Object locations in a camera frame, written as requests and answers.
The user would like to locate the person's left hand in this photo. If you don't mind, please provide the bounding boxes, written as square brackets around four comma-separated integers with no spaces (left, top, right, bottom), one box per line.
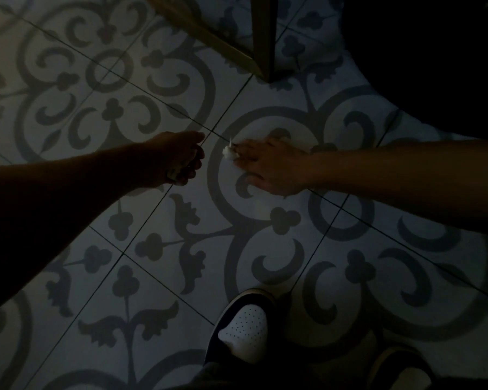
[139,130,206,188]

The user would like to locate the person's dark trousers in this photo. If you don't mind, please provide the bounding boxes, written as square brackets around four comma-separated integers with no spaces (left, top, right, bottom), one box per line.
[162,359,375,390]

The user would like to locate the person's right hand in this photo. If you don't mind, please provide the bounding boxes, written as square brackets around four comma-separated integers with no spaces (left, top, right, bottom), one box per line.
[232,136,317,197]

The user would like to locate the black and white sneaker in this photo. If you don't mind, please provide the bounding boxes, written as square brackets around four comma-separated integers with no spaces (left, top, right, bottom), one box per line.
[365,346,436,390]
[204,289,278,367]

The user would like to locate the black round table base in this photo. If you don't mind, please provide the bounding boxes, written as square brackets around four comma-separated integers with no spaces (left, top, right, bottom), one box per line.
[341,0,488,141]

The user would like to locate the person's right forearm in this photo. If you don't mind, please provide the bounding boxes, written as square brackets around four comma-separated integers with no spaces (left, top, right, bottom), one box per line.
[309,140,488,238]

